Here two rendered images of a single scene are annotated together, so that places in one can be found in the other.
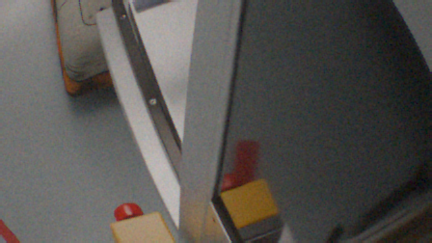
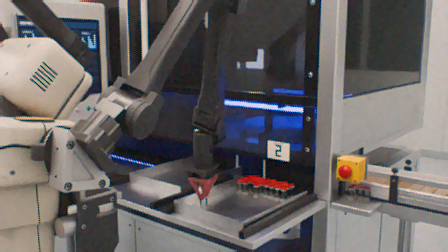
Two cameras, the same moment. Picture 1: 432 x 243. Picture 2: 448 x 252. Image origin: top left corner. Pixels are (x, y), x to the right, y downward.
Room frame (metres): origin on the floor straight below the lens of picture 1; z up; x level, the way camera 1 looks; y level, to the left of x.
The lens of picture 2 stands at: (1.30, 1.17, 1.37)
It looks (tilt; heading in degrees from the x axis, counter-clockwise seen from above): 11 degrees down; 248
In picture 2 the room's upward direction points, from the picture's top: straight up
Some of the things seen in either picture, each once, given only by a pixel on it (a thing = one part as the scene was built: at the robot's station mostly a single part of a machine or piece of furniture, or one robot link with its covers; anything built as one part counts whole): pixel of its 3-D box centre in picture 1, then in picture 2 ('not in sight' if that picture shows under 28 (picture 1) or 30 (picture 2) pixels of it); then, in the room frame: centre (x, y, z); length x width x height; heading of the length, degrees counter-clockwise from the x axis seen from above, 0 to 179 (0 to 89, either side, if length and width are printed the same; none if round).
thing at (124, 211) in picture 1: (130, 219); (345, 171); (0.47, 0.09, 0.99); 0.04 x 0.04 x 0.04; 29
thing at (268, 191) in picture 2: not in sight; (263, 189); (0.65, -0.09, 0.90); 0.18 x 0.02 x 0.05; 118
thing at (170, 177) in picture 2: not in sight; (187, 173); (0.82, -0.39, 0.90); 0.34 x 0.26 x 0.04; 29
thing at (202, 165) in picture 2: not in sight; (203, 160); (0.88, -0.05, 1.04); 0.10 x 0.07 x 0.07; 44
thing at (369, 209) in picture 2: not in sight; (359, 204); (0.38, 0.06, 0.87); 0.14 x 0.13 x 0.02; 29
